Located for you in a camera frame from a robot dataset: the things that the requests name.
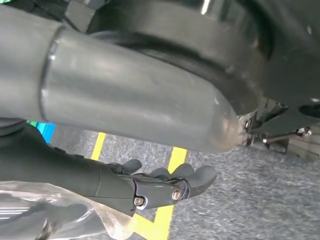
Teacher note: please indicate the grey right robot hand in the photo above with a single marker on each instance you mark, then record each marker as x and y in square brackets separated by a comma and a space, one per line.
[124, 96]

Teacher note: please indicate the blue metal shelf rack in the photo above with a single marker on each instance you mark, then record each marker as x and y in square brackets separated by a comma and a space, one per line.
[47, 132]

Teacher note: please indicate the green plastic crate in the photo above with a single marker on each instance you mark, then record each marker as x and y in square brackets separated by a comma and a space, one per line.
[32, 123]

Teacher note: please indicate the yellow floor tape square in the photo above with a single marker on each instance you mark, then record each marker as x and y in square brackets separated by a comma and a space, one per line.
[162, 218]

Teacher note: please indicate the clear plastic film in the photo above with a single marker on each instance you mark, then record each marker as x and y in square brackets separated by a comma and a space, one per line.
[62, 218]

